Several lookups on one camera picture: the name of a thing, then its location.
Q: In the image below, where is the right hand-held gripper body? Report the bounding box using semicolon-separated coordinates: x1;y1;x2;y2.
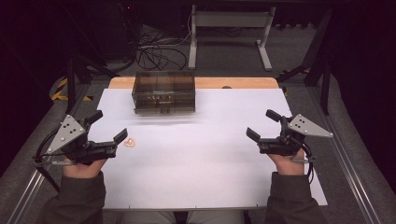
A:
257;113;333;163

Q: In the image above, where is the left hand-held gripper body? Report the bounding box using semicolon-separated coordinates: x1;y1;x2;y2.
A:
32;114;118;166

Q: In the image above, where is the transparent brown drawer box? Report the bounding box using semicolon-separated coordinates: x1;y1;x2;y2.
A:
131;71;197;115

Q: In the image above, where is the person's left hand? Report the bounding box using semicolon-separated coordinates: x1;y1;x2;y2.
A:
63;158;108;179

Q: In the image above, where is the person's right hand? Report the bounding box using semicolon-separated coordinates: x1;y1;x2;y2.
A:
269;154;305;176

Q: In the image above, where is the yellow black hazard tape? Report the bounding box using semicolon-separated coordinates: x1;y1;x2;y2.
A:
50;77;93;103

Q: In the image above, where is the black tripod stand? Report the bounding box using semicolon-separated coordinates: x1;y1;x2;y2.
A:
276;8;333;117
60;6;120;115

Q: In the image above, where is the white table board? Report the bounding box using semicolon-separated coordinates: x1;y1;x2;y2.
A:
88;88;329;210

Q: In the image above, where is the black computer case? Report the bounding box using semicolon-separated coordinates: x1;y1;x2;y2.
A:
101;2;139;62

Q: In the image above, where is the left hand-held gripper cable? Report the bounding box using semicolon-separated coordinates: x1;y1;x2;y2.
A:
33;128;64;194

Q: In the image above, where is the hand-held gripper cable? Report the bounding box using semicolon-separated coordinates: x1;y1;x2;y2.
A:
33;128;64;194
292;138;316;185

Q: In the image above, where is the right hand-held gripper cable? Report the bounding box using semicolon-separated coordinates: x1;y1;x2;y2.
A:
292;138;316;185

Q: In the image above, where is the aluminium floor rail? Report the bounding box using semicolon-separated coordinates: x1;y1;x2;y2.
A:
306;85;382;224
5;92;92;224

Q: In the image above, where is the tangle of black floor cables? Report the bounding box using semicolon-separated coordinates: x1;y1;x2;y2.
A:
135;27;189;72

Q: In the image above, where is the white metal desk frame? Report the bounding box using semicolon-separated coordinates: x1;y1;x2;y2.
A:
188;4;277;72

